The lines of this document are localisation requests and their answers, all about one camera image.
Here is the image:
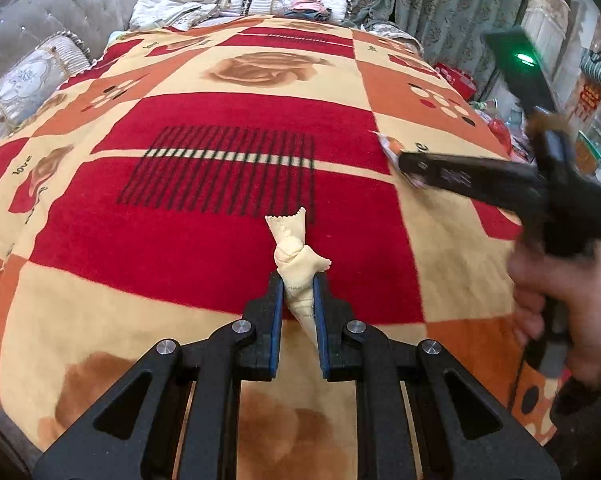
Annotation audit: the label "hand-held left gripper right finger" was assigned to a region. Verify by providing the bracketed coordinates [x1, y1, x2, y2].
[313, 272, 564, 480]

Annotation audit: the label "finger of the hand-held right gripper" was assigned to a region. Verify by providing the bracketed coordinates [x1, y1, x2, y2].
[398, 152, 539, 211]

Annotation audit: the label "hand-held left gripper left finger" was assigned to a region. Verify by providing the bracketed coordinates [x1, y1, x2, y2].
[33, 272, 286, 480]

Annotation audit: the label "beige knotted cloth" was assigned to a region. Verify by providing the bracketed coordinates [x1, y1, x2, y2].
[264, 206, 332, 351]

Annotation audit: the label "white orange snack wrapper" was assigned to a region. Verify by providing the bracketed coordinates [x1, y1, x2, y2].
[373, 130, 426, 191]

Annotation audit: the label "person's right hand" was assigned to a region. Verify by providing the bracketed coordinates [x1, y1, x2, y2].
[508, 245, 601, 391]

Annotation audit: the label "red plastic bag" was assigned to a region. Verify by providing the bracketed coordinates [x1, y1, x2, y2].
[491, 120, 512, 152]

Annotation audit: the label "red gift bag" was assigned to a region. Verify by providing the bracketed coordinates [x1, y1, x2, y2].
[433, 60, 476, 101]

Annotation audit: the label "red hanging ornament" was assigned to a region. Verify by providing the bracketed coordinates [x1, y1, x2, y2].
[575, 82, 601, 121]

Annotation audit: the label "printed orange red blanket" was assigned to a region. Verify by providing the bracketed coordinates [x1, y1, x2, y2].
[0, 12, 566, 453]

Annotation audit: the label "striped tote bag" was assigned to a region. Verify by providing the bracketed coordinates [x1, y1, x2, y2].
[579, 47, 601, 86]

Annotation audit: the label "green patterned curtain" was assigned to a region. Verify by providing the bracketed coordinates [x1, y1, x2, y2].
[285, 0, 536, 96]

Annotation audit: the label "cream carved cabinet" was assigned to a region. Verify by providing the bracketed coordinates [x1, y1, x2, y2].
[523, 0, 574, 91]

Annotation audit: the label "pink and dark clothes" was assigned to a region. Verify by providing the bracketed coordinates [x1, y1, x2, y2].
[283, 0, 331, 21]

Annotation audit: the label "ribbed beige cushion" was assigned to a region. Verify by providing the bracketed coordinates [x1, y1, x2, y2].
[245, 0, 354, 23]

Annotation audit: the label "white folded clothes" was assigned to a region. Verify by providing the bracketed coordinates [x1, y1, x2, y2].
[128, 0, 221, 31]

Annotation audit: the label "embroidered grey cushion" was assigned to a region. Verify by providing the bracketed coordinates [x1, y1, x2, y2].
[0, 32, 91, 161]

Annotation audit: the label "grey tufted sofa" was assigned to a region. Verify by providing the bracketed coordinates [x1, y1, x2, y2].
[0, 0, 171, 96]

